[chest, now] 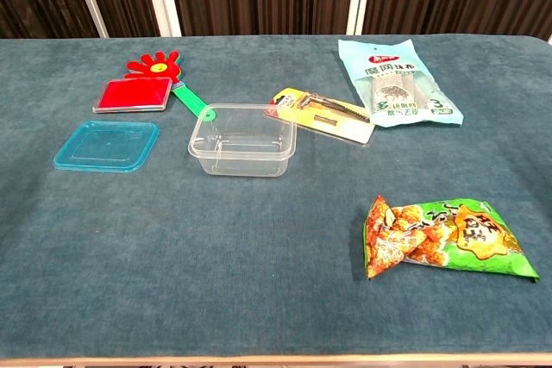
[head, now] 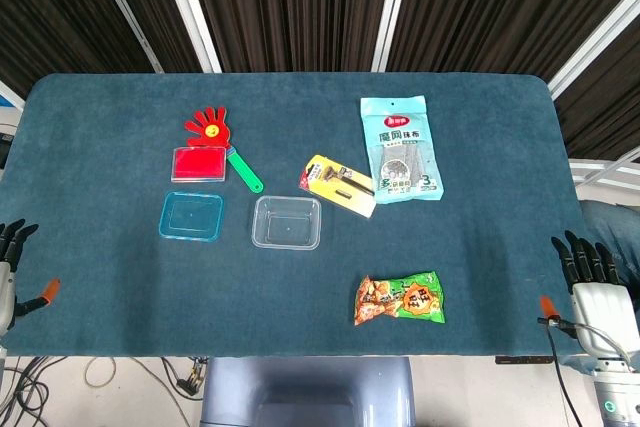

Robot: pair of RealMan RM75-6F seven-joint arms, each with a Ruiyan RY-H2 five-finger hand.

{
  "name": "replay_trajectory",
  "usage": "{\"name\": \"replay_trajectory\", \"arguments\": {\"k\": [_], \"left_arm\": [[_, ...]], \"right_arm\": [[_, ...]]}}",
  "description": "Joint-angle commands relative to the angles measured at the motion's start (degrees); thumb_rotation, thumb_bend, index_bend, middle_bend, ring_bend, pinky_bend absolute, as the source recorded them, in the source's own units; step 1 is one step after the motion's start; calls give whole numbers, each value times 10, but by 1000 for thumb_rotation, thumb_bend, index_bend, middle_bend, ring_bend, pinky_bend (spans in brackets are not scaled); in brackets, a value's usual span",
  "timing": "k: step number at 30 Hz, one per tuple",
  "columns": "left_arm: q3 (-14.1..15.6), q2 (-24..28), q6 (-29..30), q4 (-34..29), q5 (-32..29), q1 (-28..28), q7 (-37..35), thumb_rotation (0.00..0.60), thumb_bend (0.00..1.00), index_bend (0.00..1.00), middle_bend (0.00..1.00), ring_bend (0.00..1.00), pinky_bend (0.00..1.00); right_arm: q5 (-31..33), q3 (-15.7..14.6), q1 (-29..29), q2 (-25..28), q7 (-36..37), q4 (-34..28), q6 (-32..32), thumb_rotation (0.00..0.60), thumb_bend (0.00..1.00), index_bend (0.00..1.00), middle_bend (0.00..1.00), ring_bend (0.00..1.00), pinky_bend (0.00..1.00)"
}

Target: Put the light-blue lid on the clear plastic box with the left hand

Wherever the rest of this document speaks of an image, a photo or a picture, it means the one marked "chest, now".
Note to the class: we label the blue translucent plastic lid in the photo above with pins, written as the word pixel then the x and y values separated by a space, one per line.
pixel 108 148

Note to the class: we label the green orange snack bag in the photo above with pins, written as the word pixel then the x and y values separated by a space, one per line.
pixel 474 234

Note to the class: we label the razor in yellow blister pack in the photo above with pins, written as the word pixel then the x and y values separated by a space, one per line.
pixel 336 124

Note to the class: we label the light blue cleaning cloth package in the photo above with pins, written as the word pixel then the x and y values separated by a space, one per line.
pixel 388 62

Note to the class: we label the red rectangular flat case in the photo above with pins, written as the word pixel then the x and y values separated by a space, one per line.
pixel 131 94

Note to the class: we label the clear plastic container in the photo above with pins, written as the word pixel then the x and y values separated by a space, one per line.
pixel 241 161

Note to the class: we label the teal table cloth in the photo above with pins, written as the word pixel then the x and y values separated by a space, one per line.
pixel 215 256

